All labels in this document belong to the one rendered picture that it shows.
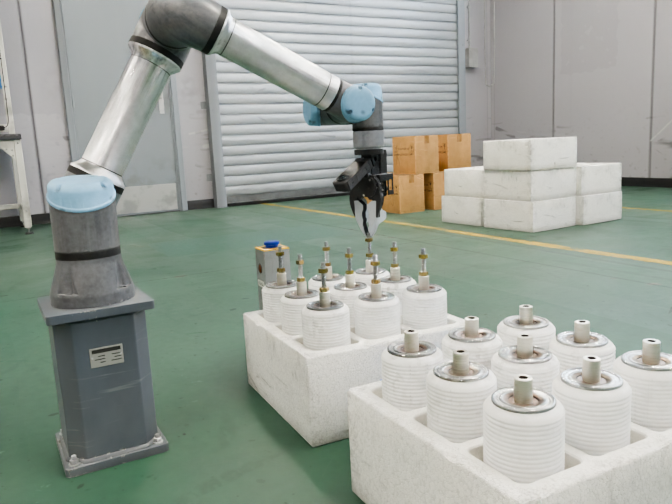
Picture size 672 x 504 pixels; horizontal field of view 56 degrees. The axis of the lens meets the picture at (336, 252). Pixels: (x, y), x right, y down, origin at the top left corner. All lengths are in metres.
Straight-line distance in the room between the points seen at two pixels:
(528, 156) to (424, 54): 4.03
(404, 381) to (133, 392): 0.55
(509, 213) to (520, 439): 3.22
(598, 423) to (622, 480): 0.07
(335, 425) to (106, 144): 0.72
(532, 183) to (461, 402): 3.04
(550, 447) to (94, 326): 0.80
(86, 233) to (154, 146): 5.08
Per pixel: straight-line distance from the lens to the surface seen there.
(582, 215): 4.15
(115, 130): 1.36
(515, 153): 3.89
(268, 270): 1.60
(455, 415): 0.87
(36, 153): 6.13
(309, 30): 6.91
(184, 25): 1.28
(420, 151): 5.07
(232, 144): 6.44
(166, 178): 6.30
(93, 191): 1.21
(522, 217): 3.89
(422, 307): 1.34
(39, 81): 6.16
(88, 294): 1.22
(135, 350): 1.24
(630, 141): 7.05
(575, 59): 7.51
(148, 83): 1.38
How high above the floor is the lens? 0.57
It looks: 10 degrees down
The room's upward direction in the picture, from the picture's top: 3 degrees counter-clockwise
